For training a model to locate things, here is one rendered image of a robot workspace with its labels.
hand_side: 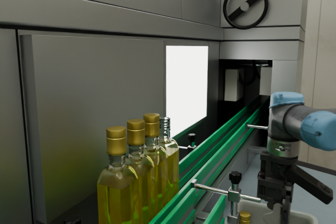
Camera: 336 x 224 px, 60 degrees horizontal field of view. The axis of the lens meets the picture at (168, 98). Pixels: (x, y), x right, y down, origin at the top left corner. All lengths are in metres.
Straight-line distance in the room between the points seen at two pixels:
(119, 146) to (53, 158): 0.14
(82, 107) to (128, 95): 0.16
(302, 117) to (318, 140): 0.06
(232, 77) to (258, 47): 0.25
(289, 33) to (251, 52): 0.19
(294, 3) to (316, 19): 1.84
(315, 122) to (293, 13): 0.92
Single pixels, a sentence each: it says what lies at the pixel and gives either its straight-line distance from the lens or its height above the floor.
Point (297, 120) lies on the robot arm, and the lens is 0.67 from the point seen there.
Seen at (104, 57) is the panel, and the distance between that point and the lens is 0.66.
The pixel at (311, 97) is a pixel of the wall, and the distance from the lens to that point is 3.36.
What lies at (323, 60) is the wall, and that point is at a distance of 3.30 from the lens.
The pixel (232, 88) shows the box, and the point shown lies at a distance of 1.67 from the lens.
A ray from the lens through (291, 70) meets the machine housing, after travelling 1.49.
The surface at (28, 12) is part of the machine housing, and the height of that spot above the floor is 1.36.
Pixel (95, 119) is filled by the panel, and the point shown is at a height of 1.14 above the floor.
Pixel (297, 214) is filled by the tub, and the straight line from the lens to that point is 0.95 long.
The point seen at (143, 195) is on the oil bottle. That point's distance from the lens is 0.58.
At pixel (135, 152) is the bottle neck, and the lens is 0.56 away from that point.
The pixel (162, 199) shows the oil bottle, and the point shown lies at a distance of 0.65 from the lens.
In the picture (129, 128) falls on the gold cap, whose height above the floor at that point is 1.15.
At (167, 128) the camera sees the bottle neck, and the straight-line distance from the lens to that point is 0.65.
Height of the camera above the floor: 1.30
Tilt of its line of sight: 10 degrees down
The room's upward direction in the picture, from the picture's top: straight up
